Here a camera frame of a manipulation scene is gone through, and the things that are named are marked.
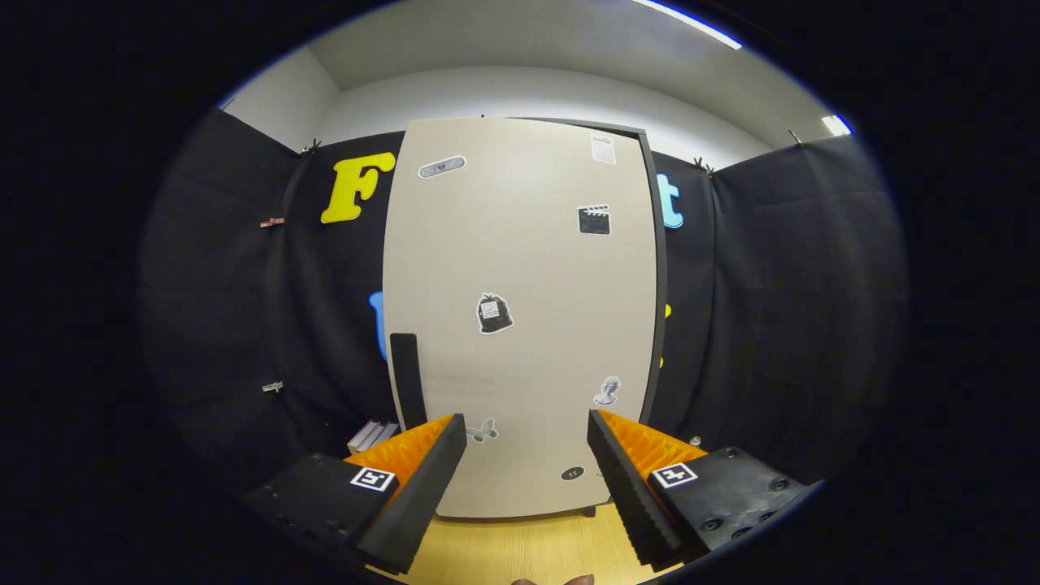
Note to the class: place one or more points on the dark grey shoe cabinet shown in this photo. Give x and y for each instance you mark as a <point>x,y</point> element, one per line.
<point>660,284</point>

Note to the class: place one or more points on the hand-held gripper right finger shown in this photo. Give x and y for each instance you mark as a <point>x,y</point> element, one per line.
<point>630,496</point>

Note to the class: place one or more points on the small ceiling light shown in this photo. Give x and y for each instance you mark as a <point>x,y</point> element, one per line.
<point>837,125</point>

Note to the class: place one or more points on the stack of books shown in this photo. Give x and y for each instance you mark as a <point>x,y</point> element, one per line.
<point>370,436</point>

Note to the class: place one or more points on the long ceiling light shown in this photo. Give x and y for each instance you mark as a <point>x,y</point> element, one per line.
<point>691,24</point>

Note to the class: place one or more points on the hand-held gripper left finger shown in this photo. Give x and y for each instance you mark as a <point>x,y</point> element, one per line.
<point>422,496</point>

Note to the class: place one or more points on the black backdrop cloth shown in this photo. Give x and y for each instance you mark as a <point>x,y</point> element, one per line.
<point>772,309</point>

